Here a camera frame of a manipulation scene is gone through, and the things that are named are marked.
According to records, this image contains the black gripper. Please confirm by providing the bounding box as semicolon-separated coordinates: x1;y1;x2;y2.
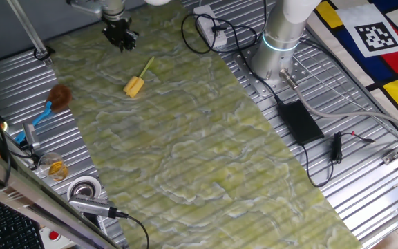
101;17;140;53

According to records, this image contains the yellow sponge brush green handle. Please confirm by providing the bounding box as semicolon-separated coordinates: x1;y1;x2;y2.
122;56;155;99

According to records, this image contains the white power strip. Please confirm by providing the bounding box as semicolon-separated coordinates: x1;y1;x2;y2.
193;5;228;49

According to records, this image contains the aluminium pole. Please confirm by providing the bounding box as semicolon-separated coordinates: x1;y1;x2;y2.
6;0;53;66

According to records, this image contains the green marble pattern mat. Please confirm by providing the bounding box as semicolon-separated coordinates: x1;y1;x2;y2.
46;0;364;249

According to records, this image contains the glass cup with yellow liquid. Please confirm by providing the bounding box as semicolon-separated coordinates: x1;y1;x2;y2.
39;151;69;182

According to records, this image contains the black power adapter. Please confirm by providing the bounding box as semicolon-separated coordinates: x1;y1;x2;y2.
276;99;325;146

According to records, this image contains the grey emergency stop box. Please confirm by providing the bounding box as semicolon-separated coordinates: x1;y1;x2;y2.
39;226;77;249

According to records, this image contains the black keyboard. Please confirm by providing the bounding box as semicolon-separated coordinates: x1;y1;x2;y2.
0;199;46;249

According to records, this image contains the white marker tag sheet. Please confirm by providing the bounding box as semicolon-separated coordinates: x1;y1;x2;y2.
335;3;398;59

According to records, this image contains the colourful block pattern cloth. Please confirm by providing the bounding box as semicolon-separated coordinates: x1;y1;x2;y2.
305;0;398;129

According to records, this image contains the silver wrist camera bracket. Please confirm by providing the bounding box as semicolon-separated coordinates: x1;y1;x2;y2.
66;0;105;19

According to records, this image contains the brown brush blue handle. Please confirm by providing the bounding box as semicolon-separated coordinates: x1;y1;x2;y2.
14;84;73;145

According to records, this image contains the black power cable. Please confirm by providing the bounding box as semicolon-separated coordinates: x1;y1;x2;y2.
180;12;283;104

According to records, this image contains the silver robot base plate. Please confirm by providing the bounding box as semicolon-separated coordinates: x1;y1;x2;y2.
233;41;310;100

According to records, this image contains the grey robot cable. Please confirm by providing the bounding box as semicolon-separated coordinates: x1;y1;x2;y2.
278;68;398;136

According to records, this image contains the aluminium frame bar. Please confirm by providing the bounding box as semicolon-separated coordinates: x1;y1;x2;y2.
0;140;122;249

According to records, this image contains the black depth camera cable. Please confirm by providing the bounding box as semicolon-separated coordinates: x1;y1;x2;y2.
114;210;151;249

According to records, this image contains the black bundled adapter cable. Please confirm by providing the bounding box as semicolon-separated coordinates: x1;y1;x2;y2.
301;130;376;189

